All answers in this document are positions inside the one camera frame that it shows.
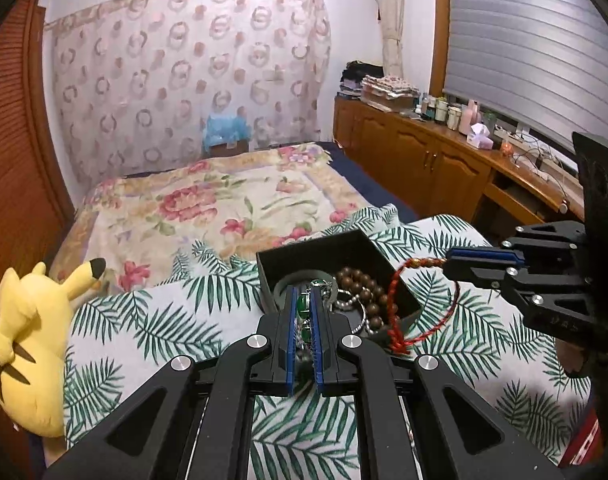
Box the red cord bracelet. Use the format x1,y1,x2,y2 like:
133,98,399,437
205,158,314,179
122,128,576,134
385,257,462,356

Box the brown wooden bead bracelet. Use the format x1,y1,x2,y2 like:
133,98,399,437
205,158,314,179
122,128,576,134
334,266,401,336

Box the green bead pendant chain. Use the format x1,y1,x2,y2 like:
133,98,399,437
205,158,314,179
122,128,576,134
294,282,336,366

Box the pale green jade bangle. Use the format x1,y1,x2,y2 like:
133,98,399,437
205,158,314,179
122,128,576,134
272,270,339,310

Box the black square jewelry box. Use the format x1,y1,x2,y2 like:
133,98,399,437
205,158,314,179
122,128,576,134
256,230,394,356

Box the person right hand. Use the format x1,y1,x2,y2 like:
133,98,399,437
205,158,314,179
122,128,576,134
554,339,589,377

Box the wooden sideboard cabinet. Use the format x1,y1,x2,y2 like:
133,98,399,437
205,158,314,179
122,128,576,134
333,96,584,242

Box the palm leaf print cloth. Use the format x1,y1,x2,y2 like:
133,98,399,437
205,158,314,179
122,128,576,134
62,202,593,480

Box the pink tissue box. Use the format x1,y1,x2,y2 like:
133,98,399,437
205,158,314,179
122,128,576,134
467,122,494,151

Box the cosmetic bottles group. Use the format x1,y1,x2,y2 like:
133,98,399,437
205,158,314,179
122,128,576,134
418,93,482,136

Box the yellow Pikachu plush toy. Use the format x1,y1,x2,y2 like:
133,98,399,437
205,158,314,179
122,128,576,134
0,258,106,438

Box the floral bed quilt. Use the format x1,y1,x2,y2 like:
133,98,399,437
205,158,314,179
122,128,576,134
49,143,368,295

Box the folded clothes stack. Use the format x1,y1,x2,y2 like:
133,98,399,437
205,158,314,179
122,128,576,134
338,61,420,113

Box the grey window blind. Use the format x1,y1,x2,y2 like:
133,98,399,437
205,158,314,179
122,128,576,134
444,0,608,148

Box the wooden louvered wardrobe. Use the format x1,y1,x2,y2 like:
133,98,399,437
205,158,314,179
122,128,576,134
0,0,73,479

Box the blue plush toy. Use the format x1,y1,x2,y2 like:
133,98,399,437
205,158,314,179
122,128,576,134
202,115,251,154

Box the beige side curtain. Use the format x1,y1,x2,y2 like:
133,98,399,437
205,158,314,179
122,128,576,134
377,0,405,78

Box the pink circle pattern curtain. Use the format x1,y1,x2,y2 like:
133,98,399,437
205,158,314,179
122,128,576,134
50,0,331,188

